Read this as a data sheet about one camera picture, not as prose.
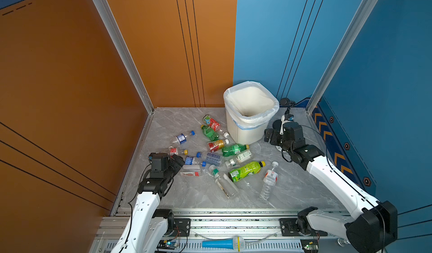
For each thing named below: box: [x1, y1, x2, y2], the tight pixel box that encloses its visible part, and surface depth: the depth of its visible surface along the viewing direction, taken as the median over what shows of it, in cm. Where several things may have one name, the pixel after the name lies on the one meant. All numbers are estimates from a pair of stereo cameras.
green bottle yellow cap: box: [221, 143, 250, 157], surface depth 96 cm
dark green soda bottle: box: [200, 124, 220, 143], surface depth 105 cm
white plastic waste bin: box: [223, 80, 280, 146], surface depth 93 cm
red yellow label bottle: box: [207, 138, 230, 153], surface depth 98 cm
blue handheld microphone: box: [201, 235, 246, 252], surface depth 68 cm
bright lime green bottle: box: [227, 160, 267, 183], surface depth 87 cm
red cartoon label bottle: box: [202, 114, 230, 139], surface depth 107 cm
